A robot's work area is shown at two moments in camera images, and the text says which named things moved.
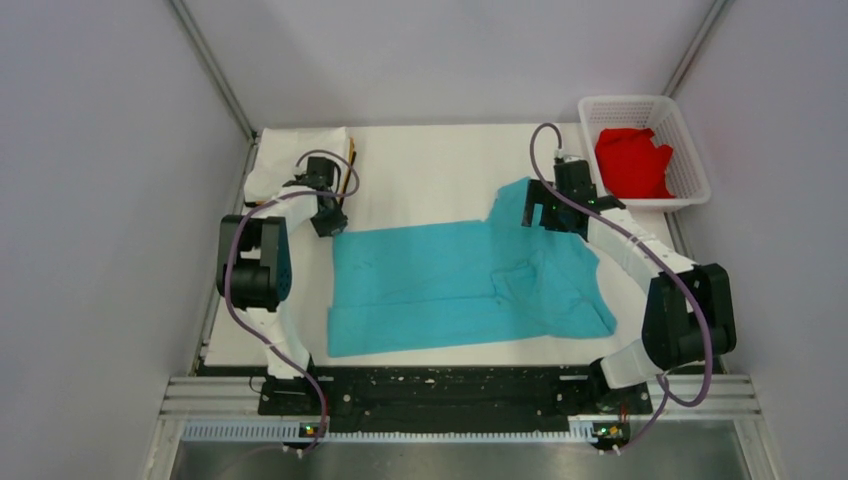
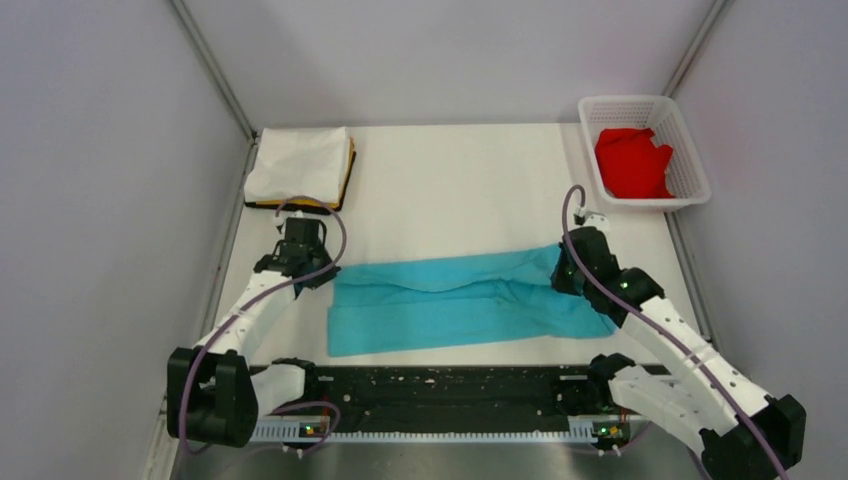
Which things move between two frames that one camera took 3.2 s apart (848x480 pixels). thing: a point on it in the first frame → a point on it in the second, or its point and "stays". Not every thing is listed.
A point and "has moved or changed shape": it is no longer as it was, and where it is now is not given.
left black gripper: x=338 y=220 → x=324 y=277
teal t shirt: x=437 y=285 has moved or changed shape
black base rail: x=453 y=394 stays
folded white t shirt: x=282 y=155 stays
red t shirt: x=634 y=167 stays
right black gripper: x=535 y=195 → x=559 y=282
